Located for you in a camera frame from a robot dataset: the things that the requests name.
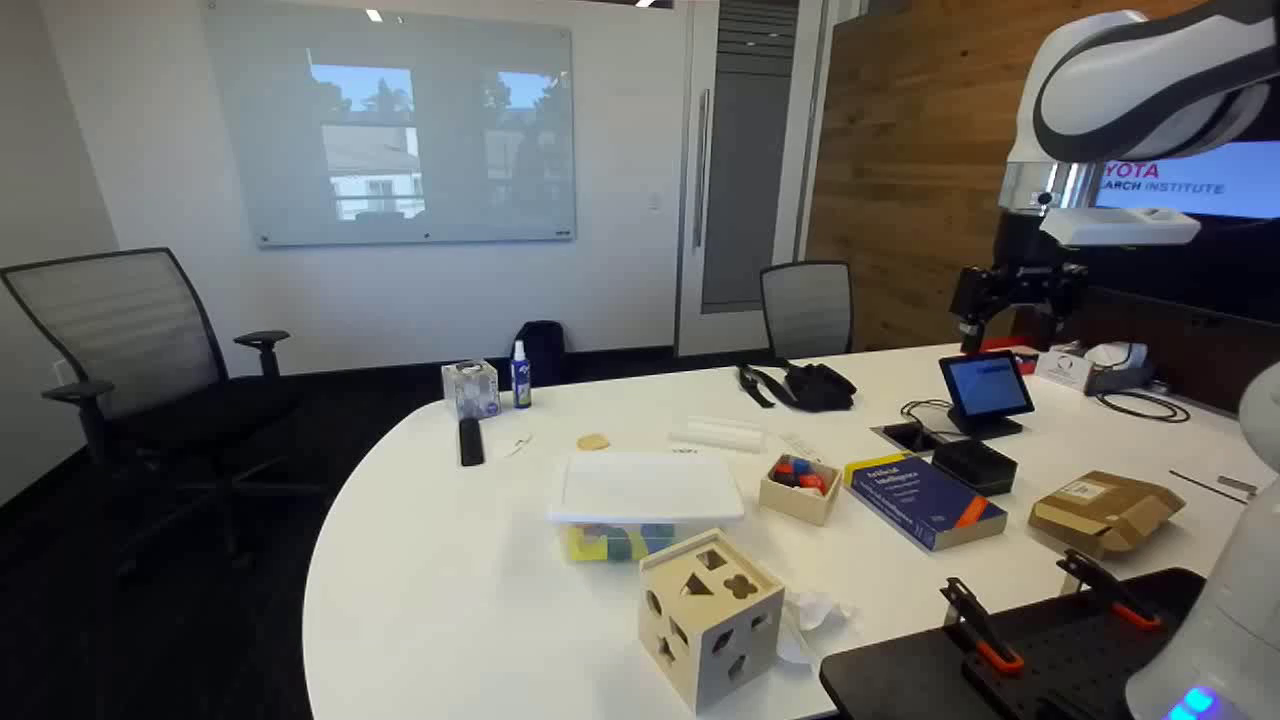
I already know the black tablet on stand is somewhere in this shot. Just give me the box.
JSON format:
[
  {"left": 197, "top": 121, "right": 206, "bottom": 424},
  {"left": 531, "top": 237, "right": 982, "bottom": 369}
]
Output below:
[{"left": 937, "top": 347, "right": 1042, "bottom": 441}]

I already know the blue book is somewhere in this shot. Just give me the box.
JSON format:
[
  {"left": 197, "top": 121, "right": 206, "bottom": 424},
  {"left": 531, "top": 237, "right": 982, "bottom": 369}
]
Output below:
[{"left": 849, "top": 450, "right": 1011, "bottom": 557}]

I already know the mesh office chair with armrests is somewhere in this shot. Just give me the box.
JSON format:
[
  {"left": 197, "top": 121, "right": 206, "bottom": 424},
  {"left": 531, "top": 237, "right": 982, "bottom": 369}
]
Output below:
[{"left": 0, "top": 245, "right": 325, "bottom": 574}]

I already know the black remote control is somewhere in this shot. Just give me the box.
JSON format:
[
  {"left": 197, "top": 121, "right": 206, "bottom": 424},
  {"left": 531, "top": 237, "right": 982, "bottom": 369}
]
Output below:
[{"left": 455, "top": 413, "right": 489, "bottom": 473}]

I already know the small black box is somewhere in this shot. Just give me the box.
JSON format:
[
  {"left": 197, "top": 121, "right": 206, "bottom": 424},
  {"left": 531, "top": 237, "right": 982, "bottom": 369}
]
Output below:
[{"left": 930, "top": 437, "right": 1020, "bottom": 498}]

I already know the glass whiteboard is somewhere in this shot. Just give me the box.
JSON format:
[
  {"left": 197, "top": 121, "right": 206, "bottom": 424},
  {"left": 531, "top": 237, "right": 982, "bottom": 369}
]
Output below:
[{"left": 197, "top": 0, "right": 579, "bottom": 254}]

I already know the small spray bottle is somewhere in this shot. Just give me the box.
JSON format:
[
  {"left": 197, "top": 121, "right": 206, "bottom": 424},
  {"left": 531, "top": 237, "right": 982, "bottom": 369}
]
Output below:
[{"left": 508, "top": 334, "right": 537, "bottom": 413}]

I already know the grey mesh office chair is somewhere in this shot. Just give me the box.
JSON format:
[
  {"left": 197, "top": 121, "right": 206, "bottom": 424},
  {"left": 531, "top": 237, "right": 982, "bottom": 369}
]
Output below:
[{"left": 755, "top": 254, "right": 856, "bottom": 362}]

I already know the dark backpack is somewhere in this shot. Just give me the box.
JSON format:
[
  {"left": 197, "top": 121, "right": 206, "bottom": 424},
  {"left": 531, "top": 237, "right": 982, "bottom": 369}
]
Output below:
[{"left": 517, "top": 315, "right": 570, "bottom": 391}]

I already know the small wooden block box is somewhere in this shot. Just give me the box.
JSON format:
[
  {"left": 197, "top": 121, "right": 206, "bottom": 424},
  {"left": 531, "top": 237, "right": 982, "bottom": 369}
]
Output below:
[{"left": 755, "top": 450, "right": 849, "bottom": 526}]

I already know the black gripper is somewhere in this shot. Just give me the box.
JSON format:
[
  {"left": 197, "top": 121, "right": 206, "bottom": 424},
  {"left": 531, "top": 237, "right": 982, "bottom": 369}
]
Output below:
[{"left": 983, "top": 254, "right": 1091, "bottom": 351}]

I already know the red box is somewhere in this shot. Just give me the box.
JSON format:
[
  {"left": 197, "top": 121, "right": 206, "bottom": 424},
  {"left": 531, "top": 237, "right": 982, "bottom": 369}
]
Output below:
[{"left": 977, "top": 334, "right": 1048, "bottom": 378}]

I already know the grey door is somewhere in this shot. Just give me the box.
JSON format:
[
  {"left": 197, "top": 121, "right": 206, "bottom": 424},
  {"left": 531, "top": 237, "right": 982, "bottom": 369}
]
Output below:
[{"left": 678, "top": 0, "right": 836, "bottom": 360}]

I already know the white cloth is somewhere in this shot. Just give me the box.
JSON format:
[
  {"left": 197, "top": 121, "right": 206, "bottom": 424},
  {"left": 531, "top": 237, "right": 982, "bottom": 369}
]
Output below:
[{"left": 776, "top": 592, "right": 851, "bottom": 673}]

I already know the black looped cable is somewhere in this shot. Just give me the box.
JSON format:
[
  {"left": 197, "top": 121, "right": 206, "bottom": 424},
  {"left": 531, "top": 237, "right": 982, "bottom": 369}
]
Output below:
[{"left": 1091, "top": 382, "right": 1195, "bottom": 426}]

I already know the black tablet cable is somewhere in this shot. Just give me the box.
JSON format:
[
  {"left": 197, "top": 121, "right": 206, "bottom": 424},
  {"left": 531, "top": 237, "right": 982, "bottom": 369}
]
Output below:
[{"left": 898, "top": 391, "right": 959, "bottom": 431}]

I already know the black table power grommet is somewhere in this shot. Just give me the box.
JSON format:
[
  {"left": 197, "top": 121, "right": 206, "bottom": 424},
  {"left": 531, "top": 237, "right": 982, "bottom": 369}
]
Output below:
[{"left": 872, "top": 415, "right": 953, "bottom": 456}]

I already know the black bag with strap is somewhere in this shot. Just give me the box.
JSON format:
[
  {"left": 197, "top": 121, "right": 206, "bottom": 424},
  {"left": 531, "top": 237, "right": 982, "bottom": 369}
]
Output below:
[{"left": 734, "top": 356, "right": 861, "bottom": 415}]

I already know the clear plastic bin with lid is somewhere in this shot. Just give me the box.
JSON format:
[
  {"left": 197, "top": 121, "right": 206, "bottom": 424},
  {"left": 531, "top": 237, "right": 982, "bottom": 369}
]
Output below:
[{"left": 546, "top": 449, "right": 750, "bottom": 567}]

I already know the white grey device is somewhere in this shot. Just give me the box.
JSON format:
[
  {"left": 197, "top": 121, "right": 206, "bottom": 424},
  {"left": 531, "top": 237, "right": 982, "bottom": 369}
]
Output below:
[{"left": 1079, "top": 341, "right": 1158, "bottom": 397}]

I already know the wooden shape sorter cube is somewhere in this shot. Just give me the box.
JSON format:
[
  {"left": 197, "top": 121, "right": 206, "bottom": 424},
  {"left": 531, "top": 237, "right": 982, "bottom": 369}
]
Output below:
[{"left": 638, "top": 526, "right": 787, "bottom": 717}]

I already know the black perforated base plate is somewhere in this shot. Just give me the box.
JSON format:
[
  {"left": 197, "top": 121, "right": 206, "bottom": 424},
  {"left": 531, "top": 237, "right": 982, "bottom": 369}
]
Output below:
[{"left": 817, "top": 563, "right": 1214, "bottom": 720}]

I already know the black orange spring clamp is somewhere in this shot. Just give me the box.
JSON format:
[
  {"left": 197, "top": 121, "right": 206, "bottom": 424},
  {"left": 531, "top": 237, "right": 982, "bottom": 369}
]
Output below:
[
  {"left": 1056, "top": 549, "right": 1170, "bottom": 636},
  {"left": 937, "top": 572, "right": 1034, "bottom": 678}
]

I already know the brown cardboard box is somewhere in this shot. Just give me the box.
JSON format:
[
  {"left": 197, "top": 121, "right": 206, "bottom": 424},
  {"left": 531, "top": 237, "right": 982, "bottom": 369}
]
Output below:
[{"left": 1024, "top": 467, "right": 1187, "bottom": 558}]

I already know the wall television screen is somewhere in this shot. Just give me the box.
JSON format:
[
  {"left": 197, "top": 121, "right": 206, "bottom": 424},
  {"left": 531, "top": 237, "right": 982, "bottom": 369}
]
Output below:
[{"left": 1066, "top": 133, "right": 1280, "bottom": 330}]

